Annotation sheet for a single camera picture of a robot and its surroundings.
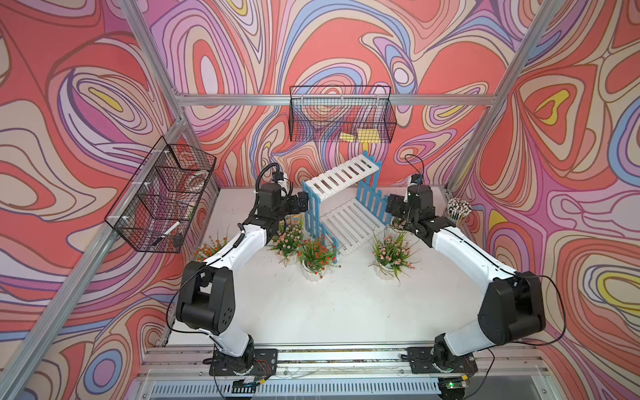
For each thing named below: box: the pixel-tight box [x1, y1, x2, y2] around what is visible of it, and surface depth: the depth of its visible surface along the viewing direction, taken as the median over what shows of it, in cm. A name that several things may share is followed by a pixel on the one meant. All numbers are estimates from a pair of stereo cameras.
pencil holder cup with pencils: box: [446, 197, 472, 224], surface depth 90 cm
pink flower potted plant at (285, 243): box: [270, 220, 305, 267], surface depth 87 cm
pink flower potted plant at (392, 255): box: [368, 230, 422, 285], surface depth 84 cm
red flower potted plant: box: [297, 235, 342, 281], surface depth 83 cm
